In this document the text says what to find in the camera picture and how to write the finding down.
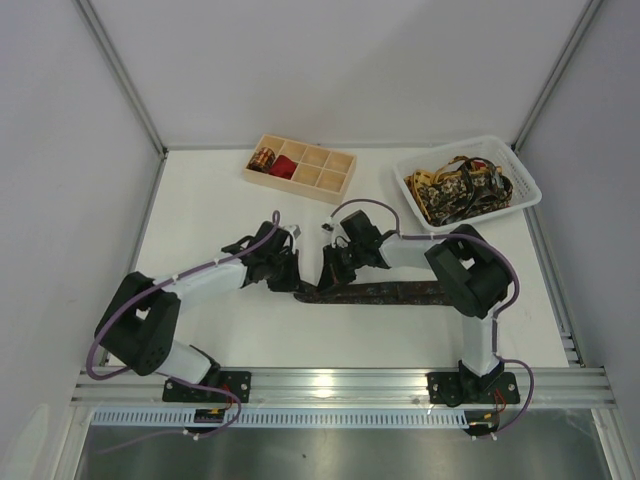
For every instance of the white slotted cable duct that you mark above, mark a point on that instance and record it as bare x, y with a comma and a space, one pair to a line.
280, 417

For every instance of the rolled brown patterned tie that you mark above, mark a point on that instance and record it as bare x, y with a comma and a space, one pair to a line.
262, 160

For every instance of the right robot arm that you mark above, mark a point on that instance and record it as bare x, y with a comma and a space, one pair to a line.
474, 276

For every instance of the rolled red tie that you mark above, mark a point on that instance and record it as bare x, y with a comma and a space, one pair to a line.
283, 167

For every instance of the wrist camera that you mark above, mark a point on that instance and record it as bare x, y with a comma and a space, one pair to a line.
329, 225
293, 230

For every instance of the right aluminium frame post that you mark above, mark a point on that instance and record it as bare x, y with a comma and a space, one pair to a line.
560, 66

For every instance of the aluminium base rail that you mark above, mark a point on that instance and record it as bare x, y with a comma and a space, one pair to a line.
554, 388

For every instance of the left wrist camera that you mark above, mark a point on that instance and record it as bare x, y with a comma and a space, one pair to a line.
293, 230

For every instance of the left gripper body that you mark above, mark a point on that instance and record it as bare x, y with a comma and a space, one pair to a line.
286, 275

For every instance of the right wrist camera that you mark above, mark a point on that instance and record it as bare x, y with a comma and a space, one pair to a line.
329, 225

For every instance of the brown blue-flowered tie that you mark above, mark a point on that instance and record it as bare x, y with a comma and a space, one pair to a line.
392, 293

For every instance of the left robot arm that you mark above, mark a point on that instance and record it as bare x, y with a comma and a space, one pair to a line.
139, 325

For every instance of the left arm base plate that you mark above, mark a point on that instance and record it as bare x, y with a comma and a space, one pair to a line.
212, 389

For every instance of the yellow patterned tie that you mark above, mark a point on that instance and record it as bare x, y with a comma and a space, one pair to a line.
446, 190

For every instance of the white plastic basket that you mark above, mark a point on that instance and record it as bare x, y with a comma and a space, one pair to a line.
526, 193

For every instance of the aluminium frame post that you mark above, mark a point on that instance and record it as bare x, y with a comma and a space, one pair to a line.
560, 66
111, 57

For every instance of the left aluminium frame post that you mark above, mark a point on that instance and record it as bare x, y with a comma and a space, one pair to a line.
111, 57

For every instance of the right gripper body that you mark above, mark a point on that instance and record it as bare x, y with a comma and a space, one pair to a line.
333, 270

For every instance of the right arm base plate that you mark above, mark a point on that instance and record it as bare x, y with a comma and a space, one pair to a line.
454, 388

